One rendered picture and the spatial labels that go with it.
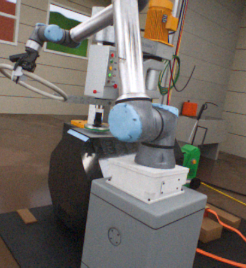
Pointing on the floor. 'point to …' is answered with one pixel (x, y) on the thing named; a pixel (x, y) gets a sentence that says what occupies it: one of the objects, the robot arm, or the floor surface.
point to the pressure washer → (192, 161)
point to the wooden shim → (27, 216)
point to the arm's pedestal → (141, 229)
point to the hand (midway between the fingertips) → (14, 79)
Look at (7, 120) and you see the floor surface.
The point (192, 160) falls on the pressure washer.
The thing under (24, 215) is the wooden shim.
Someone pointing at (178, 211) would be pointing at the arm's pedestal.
